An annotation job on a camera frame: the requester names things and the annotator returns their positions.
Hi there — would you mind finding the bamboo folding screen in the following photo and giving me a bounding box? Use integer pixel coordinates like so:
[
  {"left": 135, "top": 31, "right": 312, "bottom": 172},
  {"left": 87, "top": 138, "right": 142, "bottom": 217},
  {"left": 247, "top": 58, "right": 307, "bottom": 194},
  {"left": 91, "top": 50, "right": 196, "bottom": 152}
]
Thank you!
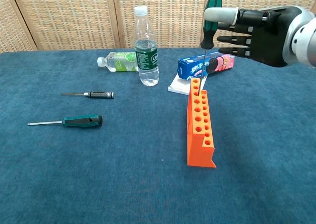
[{"left": 0, "top": 0, "right": 316, "bottom": 53}]

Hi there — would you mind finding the blue cookie box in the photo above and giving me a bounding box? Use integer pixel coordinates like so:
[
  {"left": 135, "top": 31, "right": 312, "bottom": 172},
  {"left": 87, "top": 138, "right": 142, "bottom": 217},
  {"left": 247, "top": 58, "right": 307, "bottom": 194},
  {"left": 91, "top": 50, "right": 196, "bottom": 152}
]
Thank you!
[{"left": 178, "top": 51, "right": 236, "bottom": 81}]

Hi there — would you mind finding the white flat box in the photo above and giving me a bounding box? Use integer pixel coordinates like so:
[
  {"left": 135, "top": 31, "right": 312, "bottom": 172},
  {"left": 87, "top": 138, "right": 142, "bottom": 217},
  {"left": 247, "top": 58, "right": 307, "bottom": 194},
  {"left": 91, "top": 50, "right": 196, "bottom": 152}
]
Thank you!
[{"left": 167, "top": 73, "right": 208, "bottom": 96}]

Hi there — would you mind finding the teal black handled screwdriver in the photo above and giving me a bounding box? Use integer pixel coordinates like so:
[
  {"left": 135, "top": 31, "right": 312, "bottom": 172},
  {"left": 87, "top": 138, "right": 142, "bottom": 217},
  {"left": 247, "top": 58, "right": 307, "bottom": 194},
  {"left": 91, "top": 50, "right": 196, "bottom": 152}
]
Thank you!
[{"left": 27, "top": 114, "right": 103, "bottom": 129}]

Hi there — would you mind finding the blue table mat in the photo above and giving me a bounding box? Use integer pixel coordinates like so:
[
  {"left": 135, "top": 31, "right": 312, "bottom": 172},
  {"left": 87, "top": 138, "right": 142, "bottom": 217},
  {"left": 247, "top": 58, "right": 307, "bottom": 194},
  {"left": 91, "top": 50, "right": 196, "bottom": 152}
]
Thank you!
[{"left": 0, "top": 47, "right": 316, "bottom": 224}]

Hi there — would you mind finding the black metal precision screwdriver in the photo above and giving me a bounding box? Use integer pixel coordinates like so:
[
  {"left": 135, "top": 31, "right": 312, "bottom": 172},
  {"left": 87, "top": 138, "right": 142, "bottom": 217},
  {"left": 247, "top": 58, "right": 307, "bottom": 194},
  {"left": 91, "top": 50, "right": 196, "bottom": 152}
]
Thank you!
[{"left": 60, "top": 91, "right": 115, "bottom": 99}]

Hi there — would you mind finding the clear bottle dark green label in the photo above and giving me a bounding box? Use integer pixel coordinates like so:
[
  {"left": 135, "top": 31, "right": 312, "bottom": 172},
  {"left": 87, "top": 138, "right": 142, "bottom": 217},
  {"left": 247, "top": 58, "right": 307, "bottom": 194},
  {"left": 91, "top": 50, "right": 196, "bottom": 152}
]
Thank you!
[{"left": 134, "top": 5, "right": 160, "bottom": 87}]

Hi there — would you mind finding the orange tool holder rack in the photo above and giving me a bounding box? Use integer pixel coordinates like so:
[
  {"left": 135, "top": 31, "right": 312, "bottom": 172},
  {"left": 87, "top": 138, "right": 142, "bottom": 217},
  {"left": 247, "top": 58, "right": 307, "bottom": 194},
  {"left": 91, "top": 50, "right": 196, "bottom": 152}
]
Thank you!
[{"left": 186, "top": 77, "right": 217, "bottom": 169}]

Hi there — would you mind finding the green black striped screwdriver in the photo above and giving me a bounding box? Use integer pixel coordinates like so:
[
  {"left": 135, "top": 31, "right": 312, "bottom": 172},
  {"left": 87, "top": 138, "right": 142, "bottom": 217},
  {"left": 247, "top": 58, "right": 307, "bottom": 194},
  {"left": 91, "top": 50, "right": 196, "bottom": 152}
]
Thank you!
[{"left": 200, "top": 0, "right": 223, "bottom": 96}]

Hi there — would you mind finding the clear bottle light green label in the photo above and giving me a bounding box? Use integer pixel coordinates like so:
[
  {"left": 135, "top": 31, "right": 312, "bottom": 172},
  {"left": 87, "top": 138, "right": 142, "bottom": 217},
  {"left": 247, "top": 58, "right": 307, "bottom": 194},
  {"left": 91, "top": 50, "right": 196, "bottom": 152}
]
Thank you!
[{"left": 97, "top": 51, "right": 139, "bottom": 73}]

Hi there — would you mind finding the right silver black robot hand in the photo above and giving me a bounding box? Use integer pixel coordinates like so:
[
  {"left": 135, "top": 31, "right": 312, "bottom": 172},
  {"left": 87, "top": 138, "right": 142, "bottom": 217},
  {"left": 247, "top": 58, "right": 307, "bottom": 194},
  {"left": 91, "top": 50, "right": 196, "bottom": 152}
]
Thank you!
[{"left": 203, "top": 6, "right": 314, "bottom": 68}]

